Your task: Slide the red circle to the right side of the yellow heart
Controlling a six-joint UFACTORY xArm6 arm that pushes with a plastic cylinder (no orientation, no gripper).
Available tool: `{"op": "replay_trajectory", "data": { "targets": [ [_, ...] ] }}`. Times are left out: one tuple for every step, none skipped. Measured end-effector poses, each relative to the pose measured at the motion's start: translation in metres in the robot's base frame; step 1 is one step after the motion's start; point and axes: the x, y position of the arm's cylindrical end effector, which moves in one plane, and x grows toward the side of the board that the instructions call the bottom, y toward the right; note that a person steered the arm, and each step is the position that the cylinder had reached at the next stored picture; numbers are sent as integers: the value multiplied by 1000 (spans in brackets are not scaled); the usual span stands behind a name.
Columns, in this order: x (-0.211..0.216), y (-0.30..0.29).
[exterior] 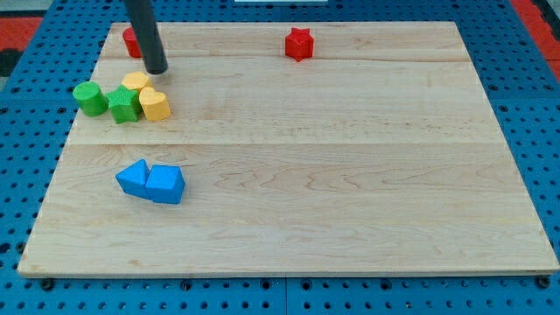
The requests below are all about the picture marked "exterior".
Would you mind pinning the red circle block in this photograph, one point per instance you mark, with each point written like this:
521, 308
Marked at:
131, 44

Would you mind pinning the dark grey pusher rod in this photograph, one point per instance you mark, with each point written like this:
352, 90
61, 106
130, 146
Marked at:
143, 21

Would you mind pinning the yellow hexagon block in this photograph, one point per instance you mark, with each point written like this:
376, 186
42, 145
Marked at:
136, 81

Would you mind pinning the blue triangle block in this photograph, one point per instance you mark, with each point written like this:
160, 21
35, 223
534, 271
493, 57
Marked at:
133, 179

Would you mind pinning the blue cube block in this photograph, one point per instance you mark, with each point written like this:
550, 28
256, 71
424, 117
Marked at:
165, 184

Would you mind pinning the yellow heart block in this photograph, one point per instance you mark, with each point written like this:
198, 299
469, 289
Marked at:
154, 104

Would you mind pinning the light wooden board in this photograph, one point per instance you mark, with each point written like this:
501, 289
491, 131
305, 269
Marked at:
380, 156

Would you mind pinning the red star block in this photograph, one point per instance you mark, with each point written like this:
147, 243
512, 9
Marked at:
299, 44

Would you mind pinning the green circle block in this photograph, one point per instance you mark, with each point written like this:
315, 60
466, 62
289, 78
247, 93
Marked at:
90, 98

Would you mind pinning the green star block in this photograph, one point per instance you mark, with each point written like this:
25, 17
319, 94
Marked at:
124, 104

